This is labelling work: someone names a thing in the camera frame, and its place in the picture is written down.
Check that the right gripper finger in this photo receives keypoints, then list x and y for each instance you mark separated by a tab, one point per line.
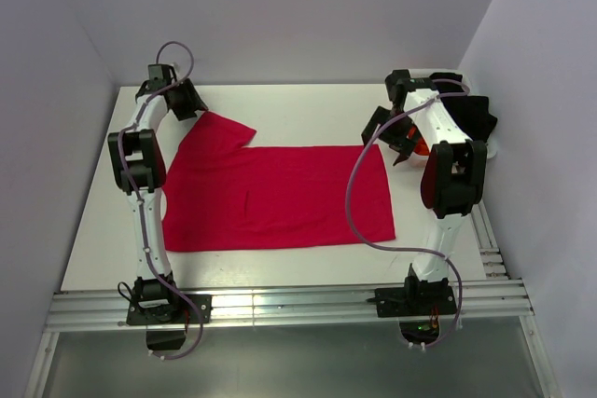
378	118
404	147

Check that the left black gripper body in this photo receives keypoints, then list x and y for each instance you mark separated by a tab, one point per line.
187	100

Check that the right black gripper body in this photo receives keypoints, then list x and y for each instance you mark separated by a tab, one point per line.
396	134

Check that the red t shirt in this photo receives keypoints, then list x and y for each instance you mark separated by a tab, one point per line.
224	194

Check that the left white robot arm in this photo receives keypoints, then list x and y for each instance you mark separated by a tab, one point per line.
140	173

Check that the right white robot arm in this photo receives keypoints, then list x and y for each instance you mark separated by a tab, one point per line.
453	176

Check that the orange t shirt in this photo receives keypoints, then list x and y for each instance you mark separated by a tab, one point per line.
420	147

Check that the black t shirt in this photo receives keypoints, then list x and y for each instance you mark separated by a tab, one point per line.
470	112

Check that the white plastic basket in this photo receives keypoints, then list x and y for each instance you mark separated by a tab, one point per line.
492	148

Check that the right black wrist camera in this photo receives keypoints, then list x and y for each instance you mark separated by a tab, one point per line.
395	76

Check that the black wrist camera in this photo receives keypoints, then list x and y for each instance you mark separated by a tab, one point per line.
395	76
160	76

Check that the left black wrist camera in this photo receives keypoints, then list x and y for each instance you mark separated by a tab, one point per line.
160	76

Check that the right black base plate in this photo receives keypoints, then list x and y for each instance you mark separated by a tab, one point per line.
414	301

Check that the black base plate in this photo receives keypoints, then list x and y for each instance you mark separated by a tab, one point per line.
414	301
155	312

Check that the aluminium rail frame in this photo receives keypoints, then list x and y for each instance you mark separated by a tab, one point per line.
495	296

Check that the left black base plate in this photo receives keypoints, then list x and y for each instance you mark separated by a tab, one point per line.
155	312

